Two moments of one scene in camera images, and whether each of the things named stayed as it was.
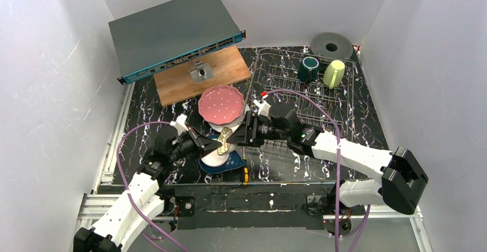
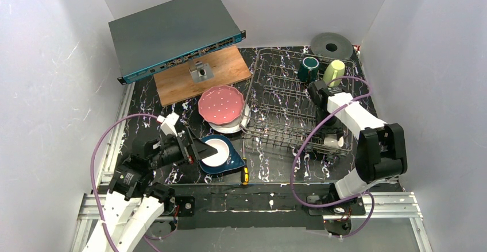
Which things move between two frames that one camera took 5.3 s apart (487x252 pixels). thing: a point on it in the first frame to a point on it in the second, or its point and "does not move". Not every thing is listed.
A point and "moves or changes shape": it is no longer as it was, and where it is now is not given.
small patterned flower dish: (226, 132) moves or changes shape
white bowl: (214, 159) does not move
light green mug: (333, 73) does not move
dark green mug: (308, 69) does not move
